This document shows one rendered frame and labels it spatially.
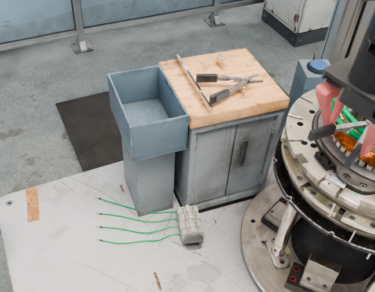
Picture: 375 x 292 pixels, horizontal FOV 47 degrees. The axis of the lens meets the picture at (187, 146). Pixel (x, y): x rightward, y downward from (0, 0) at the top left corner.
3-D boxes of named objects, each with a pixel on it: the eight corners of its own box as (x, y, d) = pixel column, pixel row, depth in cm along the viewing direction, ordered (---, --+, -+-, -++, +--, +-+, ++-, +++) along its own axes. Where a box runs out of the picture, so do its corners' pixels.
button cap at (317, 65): (330, 72, 95) (331, 68, 94) (312, 72, 94) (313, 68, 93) (323, 62, 97) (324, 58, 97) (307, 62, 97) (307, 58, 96)
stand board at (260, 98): (190, 129, 78) (191, 119, 76) (158, 71, 90) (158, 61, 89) (287, 108, 83) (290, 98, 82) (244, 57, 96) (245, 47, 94)
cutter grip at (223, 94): (211, 104, 77) (212, 97, 76) (208, 102, 78) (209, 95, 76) (228, 97, 79) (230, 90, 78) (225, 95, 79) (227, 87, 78)
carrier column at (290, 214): (274, 260, 87) (297, 192, 72) (268, 250, 88) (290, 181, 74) (285, 256, 87) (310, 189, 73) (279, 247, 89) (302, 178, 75)
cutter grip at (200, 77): (196, 83, 82) (197, 76, 81) (195, 80, 82) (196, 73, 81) (217, 82, 82) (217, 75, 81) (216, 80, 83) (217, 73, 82)
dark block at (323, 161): (321, 153, 67) (323, 147, 66) (334, 168, 65) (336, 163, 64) (313, 155, 67) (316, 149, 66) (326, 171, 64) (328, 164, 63)
